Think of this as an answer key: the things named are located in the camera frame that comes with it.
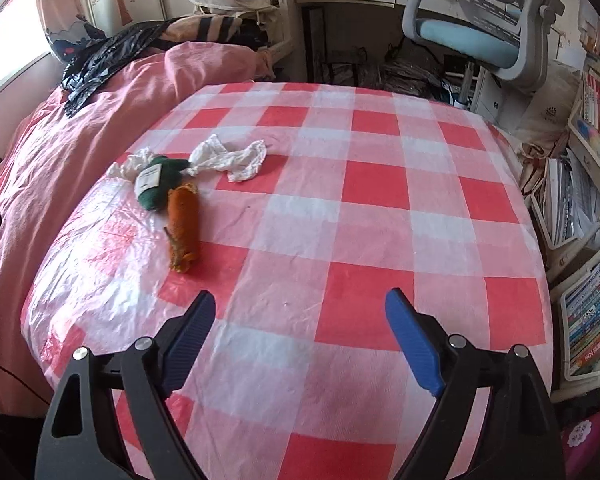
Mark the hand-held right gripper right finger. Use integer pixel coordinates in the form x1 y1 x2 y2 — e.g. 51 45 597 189
385 287 567 480

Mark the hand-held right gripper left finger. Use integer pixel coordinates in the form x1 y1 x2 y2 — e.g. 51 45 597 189
34 290 217 480

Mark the orange knitted carrot toy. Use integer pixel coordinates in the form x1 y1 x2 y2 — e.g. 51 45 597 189
164 185 201 275

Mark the large white tissue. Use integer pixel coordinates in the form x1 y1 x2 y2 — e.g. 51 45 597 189
187 134 268 183

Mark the red white checkered tablecloth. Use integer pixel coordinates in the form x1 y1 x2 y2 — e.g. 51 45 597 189
20 80 553 480

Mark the white bookshelf rack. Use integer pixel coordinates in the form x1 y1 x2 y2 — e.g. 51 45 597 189
522 55 600 401

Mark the row of colourful books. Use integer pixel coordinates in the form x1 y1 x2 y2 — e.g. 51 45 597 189
562 255 600 378

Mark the pink bag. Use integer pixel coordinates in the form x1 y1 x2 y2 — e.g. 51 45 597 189
562 402 600 480

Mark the tote bag red print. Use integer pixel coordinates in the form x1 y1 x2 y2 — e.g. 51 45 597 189
517 140 548 196

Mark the stack of magazines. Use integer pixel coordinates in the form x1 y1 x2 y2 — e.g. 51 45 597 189
545 155 600 246

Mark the pink duvet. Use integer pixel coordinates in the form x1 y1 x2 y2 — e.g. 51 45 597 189
0 42 276 406

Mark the white drawer cabinet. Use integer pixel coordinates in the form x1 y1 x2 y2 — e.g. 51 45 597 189
472 67 516 126

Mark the pile of plastic-wrapped bundles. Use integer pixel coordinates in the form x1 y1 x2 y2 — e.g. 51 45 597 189
355 55 461 101

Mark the cream tote bag tree print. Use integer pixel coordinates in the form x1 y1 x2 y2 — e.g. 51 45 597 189
510 67 581 136

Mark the row of upright books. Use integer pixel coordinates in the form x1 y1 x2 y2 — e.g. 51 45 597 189
580 70 600 161

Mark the black shiny jacket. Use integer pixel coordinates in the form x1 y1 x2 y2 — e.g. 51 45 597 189
61 22 173 118

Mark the grey blue office chair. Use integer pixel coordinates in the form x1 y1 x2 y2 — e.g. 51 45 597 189
387 0 568 81

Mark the dark framed board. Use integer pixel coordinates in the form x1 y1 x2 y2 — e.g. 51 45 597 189
302 7 331 83

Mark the dark folded clothing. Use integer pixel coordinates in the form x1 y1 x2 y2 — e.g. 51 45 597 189
230 20 276 53

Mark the beige dark striped cloth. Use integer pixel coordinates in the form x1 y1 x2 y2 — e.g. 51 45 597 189
157 12 251 46

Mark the pink curtain blue print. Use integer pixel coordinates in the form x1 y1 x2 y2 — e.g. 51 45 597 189
45 17 106 66

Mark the cream canvas bag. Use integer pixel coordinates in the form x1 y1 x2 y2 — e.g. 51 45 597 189
187 0 261 18

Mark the window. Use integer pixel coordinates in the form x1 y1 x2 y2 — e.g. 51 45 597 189
0 0 46 106

